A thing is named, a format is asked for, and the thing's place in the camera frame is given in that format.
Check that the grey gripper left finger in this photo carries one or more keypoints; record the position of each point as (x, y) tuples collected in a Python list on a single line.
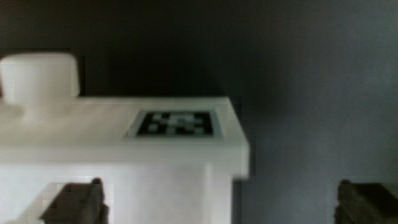
[(79, 207)]

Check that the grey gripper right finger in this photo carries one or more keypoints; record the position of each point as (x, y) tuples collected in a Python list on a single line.
[(367, 204)]

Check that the white front drawer box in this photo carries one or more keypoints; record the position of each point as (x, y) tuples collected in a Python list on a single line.
[(161, 145)]

